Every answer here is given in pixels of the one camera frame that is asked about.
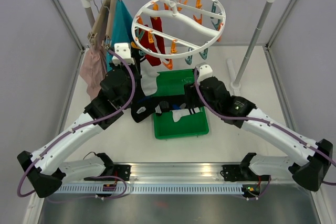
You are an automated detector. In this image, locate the orange clothes peg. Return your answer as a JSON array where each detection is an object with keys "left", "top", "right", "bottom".
[
  {"left": 152, "top": 2, "right": 159, "bottom": 20},
  {"left": 148, "top": 30, "right": 154, "bottom": 44}
]

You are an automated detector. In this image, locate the black sock with blue pattern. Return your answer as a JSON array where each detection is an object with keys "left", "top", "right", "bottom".
[{"left": 131, "top": 97, "right": 161, "bottom": 123}]

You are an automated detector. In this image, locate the aluminium mounting rail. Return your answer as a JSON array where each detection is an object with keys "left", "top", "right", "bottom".
[{"left": 62, "top": 162, "right": 322, "bottom": 183}]

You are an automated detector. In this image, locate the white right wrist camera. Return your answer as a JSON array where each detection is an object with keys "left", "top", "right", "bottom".
[{"left": 196, "top": 63, "right": 213, "bottom": 84}]

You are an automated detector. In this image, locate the teal clothes peg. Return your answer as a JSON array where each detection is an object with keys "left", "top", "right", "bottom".
[{"left": 184, "top": 48, "right": 193, "bottom": 65}]

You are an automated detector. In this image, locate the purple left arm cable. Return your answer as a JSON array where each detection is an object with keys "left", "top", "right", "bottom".
[{"left": 17, "top": 49, "right": 137, "bottom": 198}]

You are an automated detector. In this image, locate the white slotted cable duct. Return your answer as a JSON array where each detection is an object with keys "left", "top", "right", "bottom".
[{"left": 56, "top": 183, "right": 243, "bottom": 195}]

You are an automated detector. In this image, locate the red christmas sock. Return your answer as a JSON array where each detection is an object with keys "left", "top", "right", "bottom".
[
  {"left": 150, "top": 17, "right": 165, "bottom": 54},
  {"left": 139, "top": 34, "right": 162, "bottom": 67}
]

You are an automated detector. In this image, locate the beige clothes hanger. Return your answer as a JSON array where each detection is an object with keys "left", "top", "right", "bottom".
[{"left": 88, "top": 0, "right": 117, "bottom": 50}]

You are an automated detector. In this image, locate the orange peg on crossbar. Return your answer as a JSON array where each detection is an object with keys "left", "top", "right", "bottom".
[{"left": 170, "top": 39, "right": 178, "bottom": 54}]

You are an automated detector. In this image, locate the pink hanging garment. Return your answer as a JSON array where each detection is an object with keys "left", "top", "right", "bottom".
[{"left": 79, "top": 46, "right": 107, "bottom": 100}]

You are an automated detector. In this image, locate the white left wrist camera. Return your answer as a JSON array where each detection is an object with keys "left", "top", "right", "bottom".
[{"left": 113, "top": 42, "right": 135, "bottom": 65}]

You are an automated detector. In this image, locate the teal hanging garment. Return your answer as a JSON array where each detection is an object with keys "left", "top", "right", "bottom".
[{"left": 106, "top": 0, "right": 134, "bottom": 72}]

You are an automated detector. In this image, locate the white round clip hanger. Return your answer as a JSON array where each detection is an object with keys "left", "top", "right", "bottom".
[{"left": 131, "top": 0, "right": 226, "bottom": 59}]

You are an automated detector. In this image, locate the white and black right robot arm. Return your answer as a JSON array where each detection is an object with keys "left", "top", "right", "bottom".
[{"left": 184, "top": 77, "right": 335, "bottom": 191}]

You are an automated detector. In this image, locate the white sock with black stripes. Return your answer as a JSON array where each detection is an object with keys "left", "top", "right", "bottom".
[{"left": 140, "top": 60, "right": 160, "bottom": 97}]

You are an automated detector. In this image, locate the green plastic tray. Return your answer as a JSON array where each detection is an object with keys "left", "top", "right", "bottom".
[{"left": 152, "top": 69, "right": 209, "bottom": 140}]

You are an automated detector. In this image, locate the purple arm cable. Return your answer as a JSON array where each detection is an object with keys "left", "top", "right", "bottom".
[
  {"left": 17, "top": 49, "right": 137, "bottom": 198},
  {"left": 193, "top": 68, "right": 336, "bottom": 167}
]

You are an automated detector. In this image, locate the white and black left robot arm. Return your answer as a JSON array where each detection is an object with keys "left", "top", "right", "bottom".
[{"left": 16, "top": 45, "right": 141, "bottom": 198}]

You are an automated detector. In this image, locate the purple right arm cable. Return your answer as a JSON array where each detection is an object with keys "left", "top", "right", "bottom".
[{"left": 193, "top": 68, "right": 336, "bottom": 167}]

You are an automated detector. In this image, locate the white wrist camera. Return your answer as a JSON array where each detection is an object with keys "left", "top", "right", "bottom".
[
  {"left": 113, "top": 42, "right": 135, "bottom": 65},
  {"left": 196, "top": 63, "right": 213, "bottom": 84}
]

